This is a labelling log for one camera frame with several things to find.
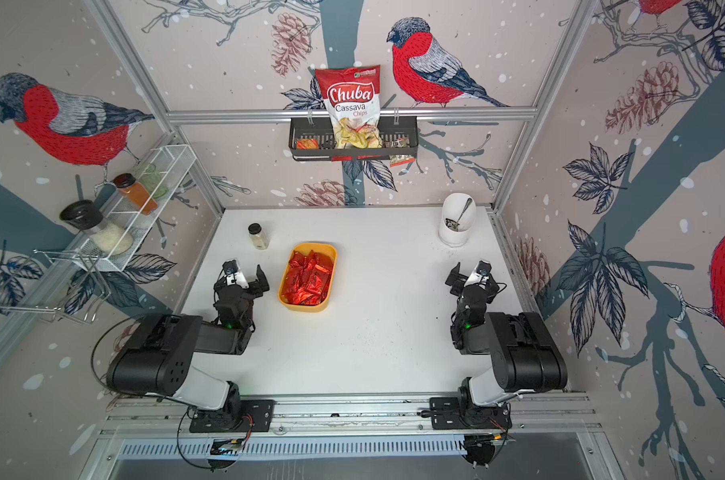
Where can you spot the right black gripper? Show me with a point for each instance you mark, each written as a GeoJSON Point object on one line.
{"type": "Point", "coordinates": [471, 287]}

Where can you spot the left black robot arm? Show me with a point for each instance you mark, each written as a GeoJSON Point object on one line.
{"type": "Point", "coordinates": [157, 359]}

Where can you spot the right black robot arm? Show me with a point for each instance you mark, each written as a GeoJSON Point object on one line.
{"type": "Point", "coordinates": [524, 357]}

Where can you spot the red tea bags in box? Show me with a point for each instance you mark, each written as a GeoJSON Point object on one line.
{"type": "Point", "coordinates": [307, 280]}

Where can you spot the yellow plastic storage box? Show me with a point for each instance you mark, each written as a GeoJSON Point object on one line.
{"type": "Point", "coordinates": [325, 249]}

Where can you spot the small glass spice jar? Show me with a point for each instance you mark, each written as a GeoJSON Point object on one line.
{"type": "Point", "coordinates": [258, 236]}

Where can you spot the metal spoon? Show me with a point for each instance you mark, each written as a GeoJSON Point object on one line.
{"type": "Point", "coordinates": [454, 224]}

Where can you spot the white utensil holder cup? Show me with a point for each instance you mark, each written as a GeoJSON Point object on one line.
{"type": "Point", "coordinates": [452, 207]}

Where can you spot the orange spice jar black lid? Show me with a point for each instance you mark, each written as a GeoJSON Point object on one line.
{"type": "Point", "coordinates": [135, 193]}

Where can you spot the green item on shelf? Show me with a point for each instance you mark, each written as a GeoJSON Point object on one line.
{"type": "Point", "coordinates": [153, 181]}

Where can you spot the snack packets in basket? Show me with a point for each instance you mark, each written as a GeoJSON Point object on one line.
{"type": "Point", "coordinates": [308, 150]}

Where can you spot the glass jar with white grains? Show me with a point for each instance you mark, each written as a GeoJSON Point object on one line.
{"type": "Point", "coordinates": [108, 237]}

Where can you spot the Chuba cassava chips bag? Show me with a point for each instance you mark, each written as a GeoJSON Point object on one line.
{"type": "Point", "coordinates": [352, 98]}

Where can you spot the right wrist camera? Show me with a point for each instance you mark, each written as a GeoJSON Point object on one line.
{"type": "Point", "coordinates": [481, 274]}

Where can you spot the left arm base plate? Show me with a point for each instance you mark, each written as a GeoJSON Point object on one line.
{"type": "Point", "coordinates": [254, 416]}

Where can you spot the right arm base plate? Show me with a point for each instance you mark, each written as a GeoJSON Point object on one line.
{"type": "Point", "coordinates": [453, 413]}

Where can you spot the white wire wall shelf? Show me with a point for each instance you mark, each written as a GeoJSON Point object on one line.
{"type": "Point", "coordinates": [175, 161]}

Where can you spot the black wire wall basket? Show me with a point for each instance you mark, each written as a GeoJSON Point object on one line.
{"type": "Point", "coordinates": [320, 140]}

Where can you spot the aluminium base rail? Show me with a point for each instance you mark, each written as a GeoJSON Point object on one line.
{"type": "Point", "coordinates": [354, 414]}

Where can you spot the chrome wire rack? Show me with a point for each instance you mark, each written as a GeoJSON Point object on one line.
{"type": "Point", "coordinates": [53, 286]}

